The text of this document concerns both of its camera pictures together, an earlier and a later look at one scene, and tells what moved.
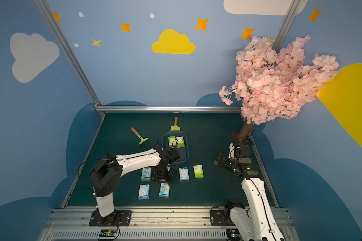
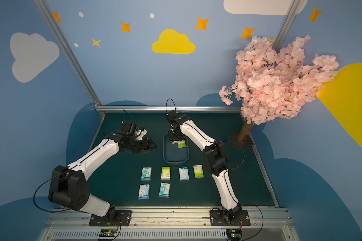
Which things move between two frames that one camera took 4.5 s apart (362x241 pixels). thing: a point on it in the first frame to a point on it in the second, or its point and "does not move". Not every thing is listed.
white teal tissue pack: x=164 y=190 does not move
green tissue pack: x=181 y=142 does not move
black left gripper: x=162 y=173 to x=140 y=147
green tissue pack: x=198 y=171 does not move
